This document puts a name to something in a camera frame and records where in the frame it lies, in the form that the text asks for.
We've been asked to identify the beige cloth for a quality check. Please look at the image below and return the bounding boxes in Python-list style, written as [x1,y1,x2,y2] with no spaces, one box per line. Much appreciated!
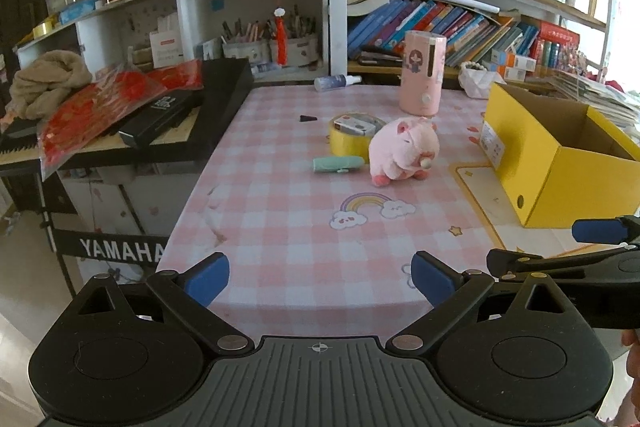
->
[9,50,93,120]

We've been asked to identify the white card box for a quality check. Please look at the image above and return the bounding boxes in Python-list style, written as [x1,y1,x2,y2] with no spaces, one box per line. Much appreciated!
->
[149,29,185,68]

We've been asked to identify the red and white tube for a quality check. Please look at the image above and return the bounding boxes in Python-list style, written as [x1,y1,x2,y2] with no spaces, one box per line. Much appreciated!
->
[272,7,291,66]

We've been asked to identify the stack of papers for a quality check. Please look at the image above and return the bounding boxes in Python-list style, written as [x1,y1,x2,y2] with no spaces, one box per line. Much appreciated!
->
[542,69,640,128]

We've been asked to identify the white pen holder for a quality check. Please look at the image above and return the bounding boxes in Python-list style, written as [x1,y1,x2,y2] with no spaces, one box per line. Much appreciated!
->
[221,19,275,64]
[287,14,319,66]

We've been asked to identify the pink cylindrical humidifier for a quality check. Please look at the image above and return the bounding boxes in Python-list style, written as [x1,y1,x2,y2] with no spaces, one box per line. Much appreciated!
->
[398,31,447,116]

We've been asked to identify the row of colourful books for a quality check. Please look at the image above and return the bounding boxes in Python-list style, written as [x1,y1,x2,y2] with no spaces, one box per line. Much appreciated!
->
[346,0,541,68]

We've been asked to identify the yellow tape roll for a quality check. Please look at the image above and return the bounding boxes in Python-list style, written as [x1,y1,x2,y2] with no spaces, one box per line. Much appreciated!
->
[328,112,388,158]

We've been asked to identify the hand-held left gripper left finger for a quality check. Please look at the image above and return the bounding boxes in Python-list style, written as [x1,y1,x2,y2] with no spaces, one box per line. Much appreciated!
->
[70,252,256,355]

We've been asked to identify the red decoration packets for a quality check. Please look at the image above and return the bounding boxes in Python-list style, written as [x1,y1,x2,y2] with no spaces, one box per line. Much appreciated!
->
[37,59,205,180]

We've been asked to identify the black keyboard stand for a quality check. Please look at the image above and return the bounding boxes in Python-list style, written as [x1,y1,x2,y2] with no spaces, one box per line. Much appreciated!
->
[37,167,171,298]

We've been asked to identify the person's right hand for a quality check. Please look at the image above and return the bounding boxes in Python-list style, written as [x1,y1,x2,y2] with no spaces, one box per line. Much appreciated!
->
[620,329,640,427]

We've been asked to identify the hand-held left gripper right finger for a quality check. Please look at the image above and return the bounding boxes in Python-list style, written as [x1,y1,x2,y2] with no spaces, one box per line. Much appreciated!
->
[387,251,568,354]

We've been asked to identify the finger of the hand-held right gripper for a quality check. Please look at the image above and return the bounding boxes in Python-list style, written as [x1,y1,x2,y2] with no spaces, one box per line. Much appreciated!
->
[572,214,640,246]
[486,246,640,330]

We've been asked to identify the red box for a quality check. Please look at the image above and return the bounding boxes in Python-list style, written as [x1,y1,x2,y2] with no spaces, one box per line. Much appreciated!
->
[537,21,581,58]

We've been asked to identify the small spray bottle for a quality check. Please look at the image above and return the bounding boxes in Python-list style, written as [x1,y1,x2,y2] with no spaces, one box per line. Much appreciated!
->
[314,74,362,92]

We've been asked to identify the long black box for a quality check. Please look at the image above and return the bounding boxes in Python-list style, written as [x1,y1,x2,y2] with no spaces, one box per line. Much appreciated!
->
[118,91,203,149]

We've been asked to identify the pink plush pig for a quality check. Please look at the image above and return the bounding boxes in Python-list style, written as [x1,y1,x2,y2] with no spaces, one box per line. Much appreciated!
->
[368,117,440,188]

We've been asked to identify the small white staple box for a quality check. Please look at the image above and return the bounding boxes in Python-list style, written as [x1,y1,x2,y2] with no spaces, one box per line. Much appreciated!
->
[334,116,377,136]

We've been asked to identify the black electronic keyboard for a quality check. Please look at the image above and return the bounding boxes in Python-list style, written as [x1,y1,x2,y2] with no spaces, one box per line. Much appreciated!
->
[0,58,255,170]

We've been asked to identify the yellow cardboard box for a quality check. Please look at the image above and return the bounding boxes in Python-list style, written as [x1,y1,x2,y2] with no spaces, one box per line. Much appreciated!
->
[479,82,640,229]

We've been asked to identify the mint green small device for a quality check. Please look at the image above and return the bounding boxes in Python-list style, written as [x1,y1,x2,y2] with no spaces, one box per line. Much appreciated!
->
[313,155,366,172]

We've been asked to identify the white beaded handbag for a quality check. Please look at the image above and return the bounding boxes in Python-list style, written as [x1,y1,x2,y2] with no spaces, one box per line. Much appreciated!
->
[458,61,507,100]

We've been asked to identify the white shelf unit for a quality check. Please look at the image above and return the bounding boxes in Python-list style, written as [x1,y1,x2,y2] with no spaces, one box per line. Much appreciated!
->
[15,0,331,82]

